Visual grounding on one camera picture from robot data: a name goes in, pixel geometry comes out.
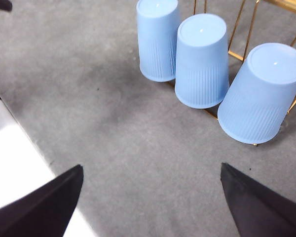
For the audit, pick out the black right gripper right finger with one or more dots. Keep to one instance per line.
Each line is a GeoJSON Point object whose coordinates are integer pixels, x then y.
{"type": "Point", "coordinates": [264, 209]}

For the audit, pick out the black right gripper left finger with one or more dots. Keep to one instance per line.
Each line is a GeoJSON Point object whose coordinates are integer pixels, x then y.
{"type": "Point", "coordinates": [39, 212]}

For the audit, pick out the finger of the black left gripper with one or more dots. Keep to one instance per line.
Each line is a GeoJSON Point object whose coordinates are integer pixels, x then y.
{"type": "Point", "coordinates": [0, 3]}

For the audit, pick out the blue ribbed plastic cup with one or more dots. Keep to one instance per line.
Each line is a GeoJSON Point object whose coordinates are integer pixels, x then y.
{"type": "Point", "coordinates": [155, 42]}
{"type": "Point", "coordinates": [201, 64]}
{"type": "Point", "coordinates": [259, 98]}

